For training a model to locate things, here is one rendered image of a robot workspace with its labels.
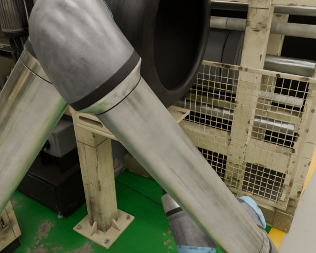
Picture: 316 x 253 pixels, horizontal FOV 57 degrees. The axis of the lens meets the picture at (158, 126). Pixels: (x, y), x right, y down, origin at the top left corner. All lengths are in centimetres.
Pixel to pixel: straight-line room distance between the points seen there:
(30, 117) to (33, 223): 154
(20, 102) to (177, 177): 29
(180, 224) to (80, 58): 50
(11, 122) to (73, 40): 23
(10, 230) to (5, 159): 125
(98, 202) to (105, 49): 139
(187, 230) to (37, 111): 44
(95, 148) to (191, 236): 84
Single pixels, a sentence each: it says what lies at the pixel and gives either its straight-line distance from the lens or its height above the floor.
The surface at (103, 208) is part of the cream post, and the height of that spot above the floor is 21.
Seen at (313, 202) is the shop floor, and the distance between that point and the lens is 228.
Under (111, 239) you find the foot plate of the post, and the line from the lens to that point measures 182.
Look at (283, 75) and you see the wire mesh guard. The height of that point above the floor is 99.
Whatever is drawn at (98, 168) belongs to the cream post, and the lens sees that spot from 153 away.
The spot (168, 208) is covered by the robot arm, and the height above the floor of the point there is 87.
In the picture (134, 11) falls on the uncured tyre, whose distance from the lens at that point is 85.
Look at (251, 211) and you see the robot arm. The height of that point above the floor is 89.
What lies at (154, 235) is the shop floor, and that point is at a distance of 183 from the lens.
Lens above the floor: 140
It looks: 29 degrees down
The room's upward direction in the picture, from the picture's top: straight up
